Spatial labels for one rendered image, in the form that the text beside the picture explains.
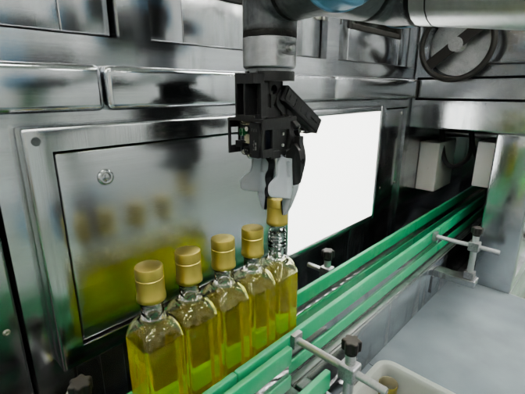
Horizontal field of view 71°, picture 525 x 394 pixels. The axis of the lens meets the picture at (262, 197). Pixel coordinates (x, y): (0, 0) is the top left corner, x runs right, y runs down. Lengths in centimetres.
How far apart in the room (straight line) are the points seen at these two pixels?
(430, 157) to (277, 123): 103
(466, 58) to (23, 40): 113
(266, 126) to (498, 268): 104
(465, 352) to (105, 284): 84
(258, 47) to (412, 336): 83
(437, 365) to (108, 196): 81
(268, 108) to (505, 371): 82
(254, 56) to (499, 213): 100
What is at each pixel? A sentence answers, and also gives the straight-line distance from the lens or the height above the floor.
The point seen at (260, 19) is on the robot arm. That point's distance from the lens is 52.
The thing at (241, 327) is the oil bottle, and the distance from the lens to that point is 58.
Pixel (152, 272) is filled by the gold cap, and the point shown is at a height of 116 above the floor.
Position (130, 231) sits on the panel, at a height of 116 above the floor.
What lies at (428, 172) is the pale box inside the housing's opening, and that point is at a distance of 149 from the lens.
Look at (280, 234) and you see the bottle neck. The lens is 60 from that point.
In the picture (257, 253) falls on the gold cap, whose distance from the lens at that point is 56.
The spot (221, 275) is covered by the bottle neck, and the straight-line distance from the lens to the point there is 54.
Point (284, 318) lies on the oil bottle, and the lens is 66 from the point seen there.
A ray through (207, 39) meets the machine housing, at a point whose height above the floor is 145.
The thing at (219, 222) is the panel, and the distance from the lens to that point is 69.
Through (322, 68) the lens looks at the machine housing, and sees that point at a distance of 91.
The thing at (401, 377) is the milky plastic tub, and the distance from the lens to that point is 84.
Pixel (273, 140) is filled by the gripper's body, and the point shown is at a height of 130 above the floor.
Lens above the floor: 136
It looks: 16 degrees down
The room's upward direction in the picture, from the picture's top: straight up
